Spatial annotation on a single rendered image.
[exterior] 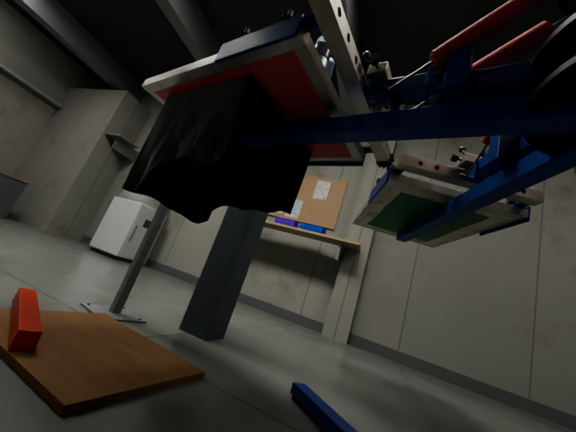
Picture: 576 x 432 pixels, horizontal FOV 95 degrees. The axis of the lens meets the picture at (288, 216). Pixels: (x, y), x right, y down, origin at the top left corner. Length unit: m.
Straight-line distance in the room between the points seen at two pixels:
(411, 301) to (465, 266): 0.75
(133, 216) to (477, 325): 4.58
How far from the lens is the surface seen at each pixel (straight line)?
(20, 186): 6.24
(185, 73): 1.11
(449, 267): 3.73
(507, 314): 3.83
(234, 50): 0.92
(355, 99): 0.95
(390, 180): 1.27
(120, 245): 4.44
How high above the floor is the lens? 0.37
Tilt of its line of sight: 15 degrees up
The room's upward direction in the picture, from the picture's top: 19 degrees clockwise
